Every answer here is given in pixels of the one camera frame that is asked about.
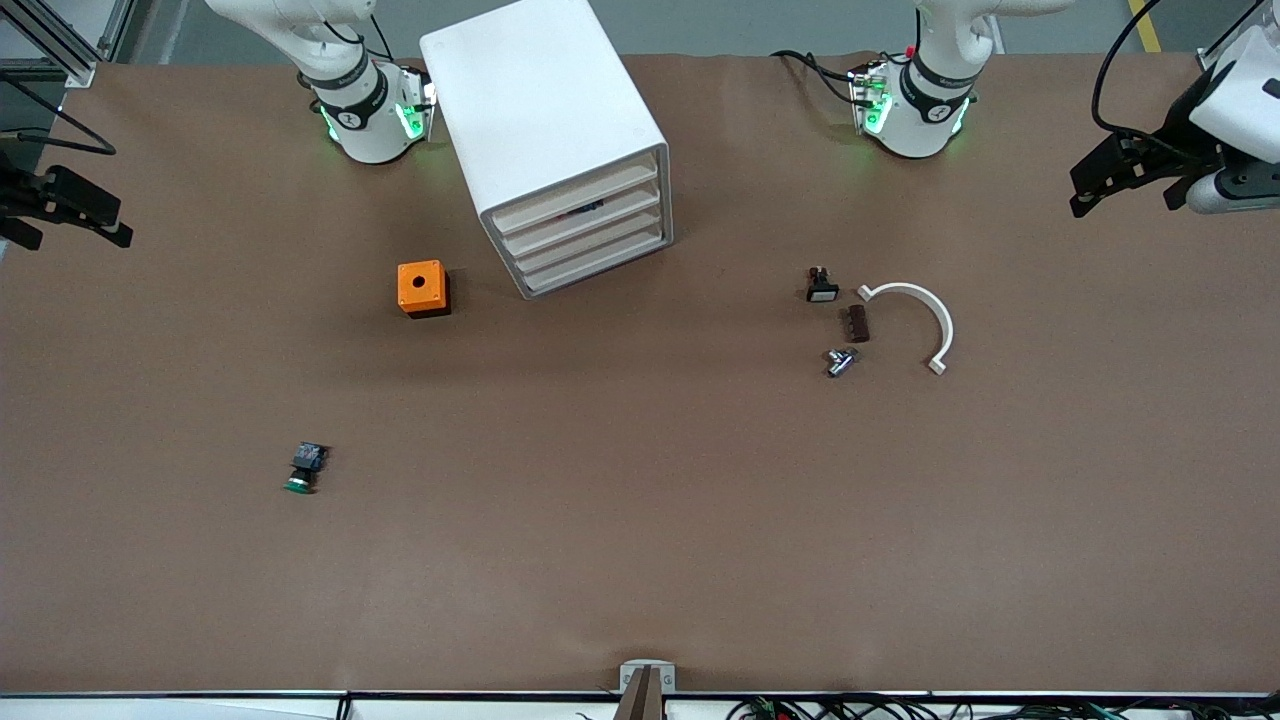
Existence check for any green push button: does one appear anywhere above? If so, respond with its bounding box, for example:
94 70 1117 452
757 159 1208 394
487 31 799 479
283 442 329 494

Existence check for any white plastic drawer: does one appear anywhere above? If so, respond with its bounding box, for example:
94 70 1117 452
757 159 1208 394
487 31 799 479
490 160 661 237
510 207 666 276
520 230 669 294
500 185 663 256

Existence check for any white drawer cabinet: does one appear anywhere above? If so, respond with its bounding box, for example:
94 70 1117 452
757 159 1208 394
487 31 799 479
419 0 674 301

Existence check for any base connector box green light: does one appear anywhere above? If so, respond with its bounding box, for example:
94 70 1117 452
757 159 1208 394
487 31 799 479
849 60 893 136
397 63 437 141

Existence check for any orange box with hole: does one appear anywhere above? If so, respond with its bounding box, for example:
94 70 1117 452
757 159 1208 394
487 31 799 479
397 260 452 319

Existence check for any brown table mat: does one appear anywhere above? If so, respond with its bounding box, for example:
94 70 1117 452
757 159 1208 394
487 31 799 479
0 50 1280 697

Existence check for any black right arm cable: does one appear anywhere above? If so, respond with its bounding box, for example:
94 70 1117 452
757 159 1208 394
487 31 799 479
0 78 117 157

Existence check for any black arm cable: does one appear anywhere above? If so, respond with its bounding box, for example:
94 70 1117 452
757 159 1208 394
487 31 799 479
0 78 117 157
1090 0 1266 141

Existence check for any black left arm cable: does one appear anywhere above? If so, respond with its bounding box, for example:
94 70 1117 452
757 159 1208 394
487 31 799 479
1090 0 1266 141

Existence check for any aluminium frame profile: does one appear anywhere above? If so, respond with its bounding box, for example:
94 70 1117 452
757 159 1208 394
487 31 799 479
0 0 136 89
1198 0 1266 73

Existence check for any white curved bracket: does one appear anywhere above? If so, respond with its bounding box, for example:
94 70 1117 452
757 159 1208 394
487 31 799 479
857 283 955 376

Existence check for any black base cable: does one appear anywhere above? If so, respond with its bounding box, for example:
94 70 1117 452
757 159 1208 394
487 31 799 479
770 48 863 106

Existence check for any white table edge rail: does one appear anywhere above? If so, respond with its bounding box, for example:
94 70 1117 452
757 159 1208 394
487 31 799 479
0 690 1280 720

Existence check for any black cable bundle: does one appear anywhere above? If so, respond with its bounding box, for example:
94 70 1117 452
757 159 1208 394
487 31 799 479
728 694 1280 720

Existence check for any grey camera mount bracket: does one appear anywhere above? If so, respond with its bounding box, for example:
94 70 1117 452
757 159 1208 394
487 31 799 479
613 660 677 720

